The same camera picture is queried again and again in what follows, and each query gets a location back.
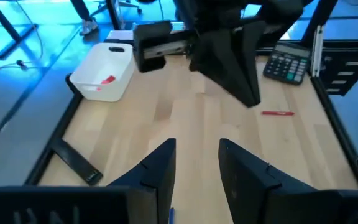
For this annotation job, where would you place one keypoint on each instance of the white plastic bin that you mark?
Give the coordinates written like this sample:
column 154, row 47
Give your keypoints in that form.
column 104, row 59

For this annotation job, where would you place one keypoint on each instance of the blue pencil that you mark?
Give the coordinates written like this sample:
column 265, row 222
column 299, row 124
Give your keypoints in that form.
column 171, row 216

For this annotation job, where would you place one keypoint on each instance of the person's shoe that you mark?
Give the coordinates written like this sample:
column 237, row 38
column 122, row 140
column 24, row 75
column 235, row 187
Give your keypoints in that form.
column 89, row 27

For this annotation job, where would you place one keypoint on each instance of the person's leg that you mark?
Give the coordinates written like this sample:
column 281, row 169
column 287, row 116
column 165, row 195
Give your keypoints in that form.
column 81, row 9

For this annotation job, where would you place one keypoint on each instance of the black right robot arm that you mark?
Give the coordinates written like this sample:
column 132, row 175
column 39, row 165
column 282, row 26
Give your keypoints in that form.
column 320, row 18

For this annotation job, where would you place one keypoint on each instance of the red eraser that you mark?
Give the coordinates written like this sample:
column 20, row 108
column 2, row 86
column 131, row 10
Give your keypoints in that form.
column 108, row 80

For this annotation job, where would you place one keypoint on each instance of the black desk calculator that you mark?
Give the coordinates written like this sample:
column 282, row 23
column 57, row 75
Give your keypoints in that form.
column 286, row 63

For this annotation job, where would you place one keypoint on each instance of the black aluminium table frame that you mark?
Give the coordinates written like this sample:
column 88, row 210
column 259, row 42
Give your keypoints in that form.
column 337, row 124

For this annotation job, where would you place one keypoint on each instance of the silver aluminium upright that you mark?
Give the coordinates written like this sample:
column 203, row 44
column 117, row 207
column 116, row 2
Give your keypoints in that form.
column 317, row 49

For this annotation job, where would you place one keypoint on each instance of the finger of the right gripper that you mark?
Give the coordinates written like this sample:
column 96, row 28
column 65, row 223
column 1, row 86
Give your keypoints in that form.
column 222, row 62
column 253, row 46

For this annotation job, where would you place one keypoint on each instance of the black desk leg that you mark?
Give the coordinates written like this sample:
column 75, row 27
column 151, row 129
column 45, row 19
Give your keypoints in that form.
column 15, row 42

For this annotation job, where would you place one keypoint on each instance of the pink eraser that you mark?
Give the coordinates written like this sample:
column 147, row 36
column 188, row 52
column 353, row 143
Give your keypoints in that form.
column 99, row 89

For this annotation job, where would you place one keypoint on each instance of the office chair base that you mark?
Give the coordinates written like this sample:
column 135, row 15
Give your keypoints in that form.
column 126, row 4

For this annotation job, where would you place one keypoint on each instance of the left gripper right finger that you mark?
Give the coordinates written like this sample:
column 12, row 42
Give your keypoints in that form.
column 253, row 193

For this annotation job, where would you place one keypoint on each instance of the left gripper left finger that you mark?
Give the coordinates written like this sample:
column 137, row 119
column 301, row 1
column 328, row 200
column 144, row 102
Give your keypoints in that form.
column 157, row 186

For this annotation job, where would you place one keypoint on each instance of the black stapler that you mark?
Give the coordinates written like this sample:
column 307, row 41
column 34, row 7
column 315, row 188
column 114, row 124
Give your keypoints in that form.
column 76, row 161

